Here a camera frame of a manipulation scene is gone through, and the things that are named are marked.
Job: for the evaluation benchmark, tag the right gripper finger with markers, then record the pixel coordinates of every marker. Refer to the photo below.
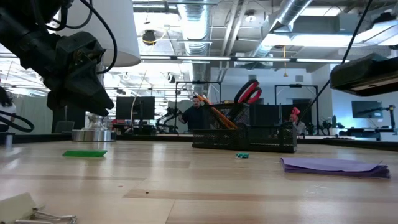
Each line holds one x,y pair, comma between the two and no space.
382,90
370,71

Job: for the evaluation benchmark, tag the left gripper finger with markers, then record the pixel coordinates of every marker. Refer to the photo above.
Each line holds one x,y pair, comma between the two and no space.
93,98
63,101

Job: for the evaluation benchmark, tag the green eraser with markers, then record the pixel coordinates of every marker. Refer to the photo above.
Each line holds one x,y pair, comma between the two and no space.
85,153

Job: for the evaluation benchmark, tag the orange pencil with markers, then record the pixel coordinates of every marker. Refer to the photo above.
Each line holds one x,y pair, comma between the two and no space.
222,114
214,112

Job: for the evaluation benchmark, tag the black mesh desk organizer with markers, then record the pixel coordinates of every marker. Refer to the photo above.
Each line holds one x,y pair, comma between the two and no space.
247,137

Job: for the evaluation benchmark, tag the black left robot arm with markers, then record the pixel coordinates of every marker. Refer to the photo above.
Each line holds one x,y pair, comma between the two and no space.
18,34

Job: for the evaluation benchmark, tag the black partition panel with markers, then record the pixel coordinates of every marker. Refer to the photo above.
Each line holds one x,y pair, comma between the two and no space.
76,121

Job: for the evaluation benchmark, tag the black background monitor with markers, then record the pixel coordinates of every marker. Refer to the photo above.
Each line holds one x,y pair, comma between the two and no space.
135,107

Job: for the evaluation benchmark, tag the white shade table lamp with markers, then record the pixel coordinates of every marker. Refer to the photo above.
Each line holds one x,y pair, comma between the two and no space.
124,37

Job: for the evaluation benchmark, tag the person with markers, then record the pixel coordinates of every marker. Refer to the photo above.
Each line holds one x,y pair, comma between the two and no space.
194,118
301,127
6,109

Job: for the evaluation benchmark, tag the red background object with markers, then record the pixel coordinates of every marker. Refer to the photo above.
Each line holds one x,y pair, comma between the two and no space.
295,111

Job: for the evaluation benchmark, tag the purple sticky note pad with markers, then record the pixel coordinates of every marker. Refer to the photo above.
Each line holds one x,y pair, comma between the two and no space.
335,168

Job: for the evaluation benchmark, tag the long ceiling light strip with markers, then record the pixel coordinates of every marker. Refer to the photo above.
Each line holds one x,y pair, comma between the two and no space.
202,58

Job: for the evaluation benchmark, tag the white binder clip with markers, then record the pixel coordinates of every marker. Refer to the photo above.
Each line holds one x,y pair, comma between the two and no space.
15,208

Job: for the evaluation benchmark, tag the small teal binder clip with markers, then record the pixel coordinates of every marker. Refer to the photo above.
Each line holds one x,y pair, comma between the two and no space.
242,155

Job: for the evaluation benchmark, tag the wall-mounted monitor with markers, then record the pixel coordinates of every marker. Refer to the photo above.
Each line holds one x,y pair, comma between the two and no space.
367,109

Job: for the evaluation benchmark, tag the black background rig frame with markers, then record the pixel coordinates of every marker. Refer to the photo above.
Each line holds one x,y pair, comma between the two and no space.
295,85
199,82

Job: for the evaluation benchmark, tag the silver ventilation duct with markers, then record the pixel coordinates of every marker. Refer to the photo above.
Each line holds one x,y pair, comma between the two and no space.
194,18
292,9

